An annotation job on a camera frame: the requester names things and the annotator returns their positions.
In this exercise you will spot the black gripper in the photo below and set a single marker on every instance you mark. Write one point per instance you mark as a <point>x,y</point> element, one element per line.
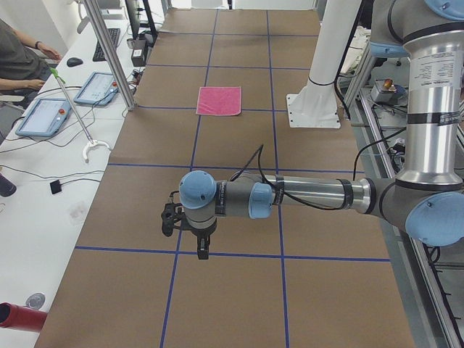
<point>201,233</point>

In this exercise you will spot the pink and blue towel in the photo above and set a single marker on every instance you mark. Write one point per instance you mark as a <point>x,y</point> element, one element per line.
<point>219,101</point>

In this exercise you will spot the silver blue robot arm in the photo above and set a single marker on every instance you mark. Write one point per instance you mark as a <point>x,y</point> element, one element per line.
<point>424,199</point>

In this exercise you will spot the white reacher grabber stick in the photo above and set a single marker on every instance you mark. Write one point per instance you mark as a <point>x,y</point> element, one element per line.
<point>92,143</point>

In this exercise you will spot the small black square puck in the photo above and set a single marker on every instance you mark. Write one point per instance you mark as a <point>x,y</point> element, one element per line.
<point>55,187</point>

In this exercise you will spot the far teach pendant tablet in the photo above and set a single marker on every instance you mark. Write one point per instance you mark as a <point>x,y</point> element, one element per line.
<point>98,90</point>

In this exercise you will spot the teach pendant tablet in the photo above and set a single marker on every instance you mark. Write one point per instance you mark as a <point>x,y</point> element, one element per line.
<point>44,118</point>
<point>98,90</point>

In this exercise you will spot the black power adapter box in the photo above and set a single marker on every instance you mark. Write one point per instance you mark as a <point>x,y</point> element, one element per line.
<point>139,53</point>

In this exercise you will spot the near teach pendant tablet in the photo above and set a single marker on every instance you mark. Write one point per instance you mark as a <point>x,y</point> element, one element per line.
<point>44,118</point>

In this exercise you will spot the red cylinder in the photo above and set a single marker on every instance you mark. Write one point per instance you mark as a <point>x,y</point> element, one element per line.
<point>22,318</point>

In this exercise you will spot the black computer mouse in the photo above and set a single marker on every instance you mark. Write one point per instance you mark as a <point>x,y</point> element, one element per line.
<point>74,62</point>

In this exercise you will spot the seated person grey shirt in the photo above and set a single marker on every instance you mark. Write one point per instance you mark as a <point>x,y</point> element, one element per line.
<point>23,72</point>

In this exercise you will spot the aluminium frame post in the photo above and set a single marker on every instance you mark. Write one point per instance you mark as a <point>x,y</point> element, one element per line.
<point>94,14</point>

